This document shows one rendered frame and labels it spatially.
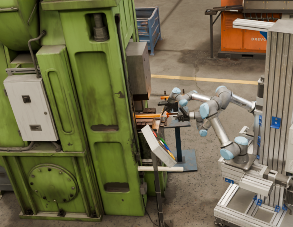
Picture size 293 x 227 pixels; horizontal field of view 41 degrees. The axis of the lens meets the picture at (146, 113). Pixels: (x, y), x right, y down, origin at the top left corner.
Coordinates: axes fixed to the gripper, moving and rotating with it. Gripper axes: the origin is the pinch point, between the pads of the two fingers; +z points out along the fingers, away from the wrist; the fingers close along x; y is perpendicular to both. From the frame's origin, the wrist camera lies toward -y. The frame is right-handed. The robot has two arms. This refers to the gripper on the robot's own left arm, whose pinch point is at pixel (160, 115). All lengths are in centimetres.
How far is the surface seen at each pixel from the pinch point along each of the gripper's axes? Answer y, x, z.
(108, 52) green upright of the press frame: -70, -42, -65
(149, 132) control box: -10, -54, -15
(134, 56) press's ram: -49, -17, -58
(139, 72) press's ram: -39, -17, -45
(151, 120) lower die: -6.3, -6.9, 6.1
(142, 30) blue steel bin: -47, 365, 87
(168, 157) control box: 12, -70, -10
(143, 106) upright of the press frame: -17.1, 23.7, 14.0
